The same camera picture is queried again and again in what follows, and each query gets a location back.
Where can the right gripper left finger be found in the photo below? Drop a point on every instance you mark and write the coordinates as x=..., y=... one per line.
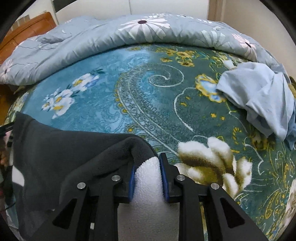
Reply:
x=89, y=210

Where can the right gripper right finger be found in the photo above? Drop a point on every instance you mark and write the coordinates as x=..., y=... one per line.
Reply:
x=205, y=212

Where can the black and white fleece jacket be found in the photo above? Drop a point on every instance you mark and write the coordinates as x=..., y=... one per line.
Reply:
x=48, y=163

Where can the dark blue garment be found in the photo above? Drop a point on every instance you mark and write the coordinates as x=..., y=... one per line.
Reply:
x=290, y=138

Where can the light blue crumpled garment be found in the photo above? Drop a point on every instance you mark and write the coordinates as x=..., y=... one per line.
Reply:
x=263, y=93

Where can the floral teal plush blanket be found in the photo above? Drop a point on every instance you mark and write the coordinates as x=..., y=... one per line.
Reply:
x=167, y=95

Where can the olive green garment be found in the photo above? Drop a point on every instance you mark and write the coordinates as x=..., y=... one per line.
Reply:
x=292, y=86

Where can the light blue floral quilt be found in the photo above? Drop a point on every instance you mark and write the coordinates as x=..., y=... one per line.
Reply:
x=36, y=58

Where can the orange wooden headboard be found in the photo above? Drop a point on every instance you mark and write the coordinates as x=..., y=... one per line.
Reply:
x=34, y=27

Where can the white black striped wardrobe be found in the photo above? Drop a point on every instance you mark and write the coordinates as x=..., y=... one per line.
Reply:
x=107, y=9

